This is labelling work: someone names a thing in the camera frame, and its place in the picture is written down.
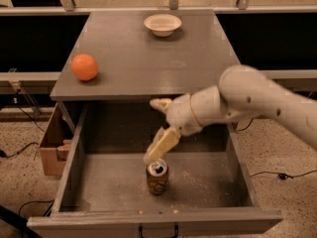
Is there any black cable right floor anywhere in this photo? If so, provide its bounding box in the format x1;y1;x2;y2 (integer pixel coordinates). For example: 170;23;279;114
250;168;317;180

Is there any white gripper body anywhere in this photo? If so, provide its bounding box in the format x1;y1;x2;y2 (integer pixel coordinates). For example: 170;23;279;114
166;94;202;136

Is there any open grey top drawer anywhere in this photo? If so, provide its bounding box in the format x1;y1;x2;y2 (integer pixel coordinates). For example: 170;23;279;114
28;102;282;238

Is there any black cable left floor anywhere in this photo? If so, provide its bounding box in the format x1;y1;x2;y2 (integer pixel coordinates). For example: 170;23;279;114
0;88;46;160

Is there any black cable bottom left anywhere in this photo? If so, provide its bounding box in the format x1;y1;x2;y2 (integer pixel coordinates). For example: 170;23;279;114
17;199;54;217

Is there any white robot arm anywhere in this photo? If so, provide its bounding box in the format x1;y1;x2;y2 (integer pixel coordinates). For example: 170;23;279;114
144;64;317;164

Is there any grey cabinet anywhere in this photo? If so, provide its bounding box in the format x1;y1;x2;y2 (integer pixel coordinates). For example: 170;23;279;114
51;10;239;131

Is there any cardboard box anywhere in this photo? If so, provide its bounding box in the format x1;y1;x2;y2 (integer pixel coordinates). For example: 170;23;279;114
39;105;72;176

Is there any white paper bowl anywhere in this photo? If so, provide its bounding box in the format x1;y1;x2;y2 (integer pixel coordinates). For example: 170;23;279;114
144;14;182;37

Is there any black cable floor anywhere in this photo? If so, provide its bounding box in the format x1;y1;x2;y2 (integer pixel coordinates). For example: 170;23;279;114
250;168;317;180
0;88;46;160

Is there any metal railing with posts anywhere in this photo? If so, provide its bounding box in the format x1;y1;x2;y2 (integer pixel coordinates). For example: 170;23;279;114
0;0;317;17

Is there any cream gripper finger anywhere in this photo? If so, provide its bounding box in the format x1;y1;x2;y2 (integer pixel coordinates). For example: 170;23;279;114
150;98;172;115
144;127;181;165

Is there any black drawer handle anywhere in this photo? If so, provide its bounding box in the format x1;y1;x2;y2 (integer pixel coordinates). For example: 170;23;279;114
138;224;179;238

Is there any orange soda can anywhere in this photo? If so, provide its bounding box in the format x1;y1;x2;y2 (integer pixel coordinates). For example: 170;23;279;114
146;159;169;195

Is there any dark object bottom left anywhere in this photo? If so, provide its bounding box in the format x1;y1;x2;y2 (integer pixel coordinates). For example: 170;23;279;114
0;205;41;238

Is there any black cable by cabinet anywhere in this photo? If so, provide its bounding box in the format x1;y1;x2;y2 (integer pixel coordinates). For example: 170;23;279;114
236;117;256;133

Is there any orange fruit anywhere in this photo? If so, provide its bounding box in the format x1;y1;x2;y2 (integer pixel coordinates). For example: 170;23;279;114
70;54;98;81

